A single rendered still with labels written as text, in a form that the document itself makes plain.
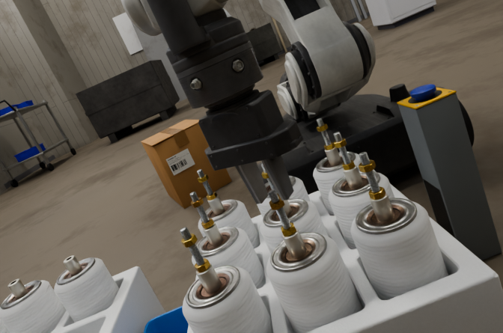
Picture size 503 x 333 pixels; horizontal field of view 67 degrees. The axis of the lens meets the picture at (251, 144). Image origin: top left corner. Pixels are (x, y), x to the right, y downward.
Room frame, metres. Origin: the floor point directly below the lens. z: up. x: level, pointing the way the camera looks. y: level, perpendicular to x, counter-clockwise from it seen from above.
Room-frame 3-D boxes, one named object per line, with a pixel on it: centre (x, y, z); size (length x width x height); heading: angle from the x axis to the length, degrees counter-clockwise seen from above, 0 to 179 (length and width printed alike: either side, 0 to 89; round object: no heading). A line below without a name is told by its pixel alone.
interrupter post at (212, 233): (0.56, 0.11, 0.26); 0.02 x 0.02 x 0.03
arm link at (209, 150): (0.43, 0.00, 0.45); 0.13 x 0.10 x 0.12; 54
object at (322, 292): (0.43, 0.00, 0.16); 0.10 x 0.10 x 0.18
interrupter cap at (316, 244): (0.43, 0.00, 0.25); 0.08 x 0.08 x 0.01
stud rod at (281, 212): (0.43, 0.00, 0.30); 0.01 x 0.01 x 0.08
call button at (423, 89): (0.61, -0.30, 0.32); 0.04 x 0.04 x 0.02
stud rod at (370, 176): (0.43, -0.12, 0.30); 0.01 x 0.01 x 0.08
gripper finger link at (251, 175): (0.45, 0.02, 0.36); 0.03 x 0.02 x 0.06; 144
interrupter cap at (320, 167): (0.66, -0.13, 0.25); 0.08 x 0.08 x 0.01
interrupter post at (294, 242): (0.43, 0.00, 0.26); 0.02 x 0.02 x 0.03
